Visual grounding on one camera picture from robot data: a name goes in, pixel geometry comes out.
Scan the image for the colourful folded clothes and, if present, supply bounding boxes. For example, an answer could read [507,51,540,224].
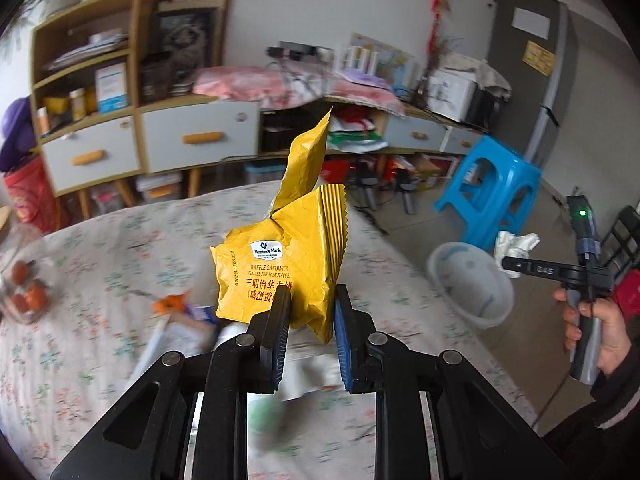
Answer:
[326,114,390,155]

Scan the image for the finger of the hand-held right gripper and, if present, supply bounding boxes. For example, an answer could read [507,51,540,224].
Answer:
[502,256,566,287]

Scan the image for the floral tablecloth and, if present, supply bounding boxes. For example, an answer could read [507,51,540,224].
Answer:
[0,180,541,480]

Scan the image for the wall map poster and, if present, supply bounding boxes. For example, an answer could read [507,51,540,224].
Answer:
[349,32,422,95]

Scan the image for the black floor device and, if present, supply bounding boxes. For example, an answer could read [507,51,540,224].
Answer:
[394,166,420,217]
[349,161,382,212]

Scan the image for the dark framed picture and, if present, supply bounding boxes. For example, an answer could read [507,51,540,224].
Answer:
[150,0,232,70]

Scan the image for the red bag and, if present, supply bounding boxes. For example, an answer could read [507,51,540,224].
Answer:
[2,157,57,235]

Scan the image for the white blue paper wrapper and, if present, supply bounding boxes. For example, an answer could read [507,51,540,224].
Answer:
[132,304,221,376]

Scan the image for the black woven basket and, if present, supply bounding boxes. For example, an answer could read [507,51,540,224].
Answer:
[139,54,174,105]

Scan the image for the yellow paper note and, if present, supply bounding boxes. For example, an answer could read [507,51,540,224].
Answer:
[522,42,557,77]

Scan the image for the grey refrigerator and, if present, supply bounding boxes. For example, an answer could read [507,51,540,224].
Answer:
[487,0,583,171]

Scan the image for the red plastic stool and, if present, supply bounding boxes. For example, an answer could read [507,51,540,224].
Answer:
[611,269,640,322]

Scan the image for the black power strip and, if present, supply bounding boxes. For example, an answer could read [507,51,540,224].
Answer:
[266,41,335,62]

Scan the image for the white paper note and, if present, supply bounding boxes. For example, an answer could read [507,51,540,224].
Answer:
[511,7,552,37]

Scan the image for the white microwave with cloth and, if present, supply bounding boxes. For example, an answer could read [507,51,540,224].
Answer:
[427,55,512,130]

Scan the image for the white green-print milk bottle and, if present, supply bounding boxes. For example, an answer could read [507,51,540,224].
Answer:
[216,324,351,433]

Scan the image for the white tissue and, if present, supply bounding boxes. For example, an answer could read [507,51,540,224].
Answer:
[494,231,541,277]

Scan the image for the white plastic bin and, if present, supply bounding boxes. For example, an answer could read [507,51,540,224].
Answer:
[426,241,515,330]

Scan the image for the blue plastic stool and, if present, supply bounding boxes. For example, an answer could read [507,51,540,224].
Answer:
[434,135,543,253]

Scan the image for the blue white box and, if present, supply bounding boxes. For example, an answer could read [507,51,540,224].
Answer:
[94,62,129,114]

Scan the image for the dried branches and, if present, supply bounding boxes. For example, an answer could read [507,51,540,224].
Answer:
[419,35,467,108]

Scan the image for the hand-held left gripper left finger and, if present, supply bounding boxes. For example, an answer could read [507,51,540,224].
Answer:
[50,287,293,480]

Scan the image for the red hanging decoration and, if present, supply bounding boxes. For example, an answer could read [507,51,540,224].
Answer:
[429,0,455,63]

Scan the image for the yellow snack wrapper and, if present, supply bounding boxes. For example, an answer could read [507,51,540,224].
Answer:
[210,106,348,345]

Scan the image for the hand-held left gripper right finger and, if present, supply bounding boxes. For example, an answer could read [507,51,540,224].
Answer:
[334,284,576,480]

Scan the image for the wooden shelf cabinet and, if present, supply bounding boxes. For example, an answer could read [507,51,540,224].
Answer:
[30,0,262,200]

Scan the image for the person's right forearm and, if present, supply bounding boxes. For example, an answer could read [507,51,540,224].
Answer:
[542,345,640,480]

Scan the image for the clear plastic fruit bag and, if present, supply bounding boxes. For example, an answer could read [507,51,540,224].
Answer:
[0,207,57,332]

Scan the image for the person's right hand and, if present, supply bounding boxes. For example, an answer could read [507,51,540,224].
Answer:
[555,287,633,376]

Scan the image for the purple cloth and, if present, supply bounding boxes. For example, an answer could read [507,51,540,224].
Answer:
[0,97,40,172]

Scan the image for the black chair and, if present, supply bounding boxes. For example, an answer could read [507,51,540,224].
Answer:
[599,204,640,287]

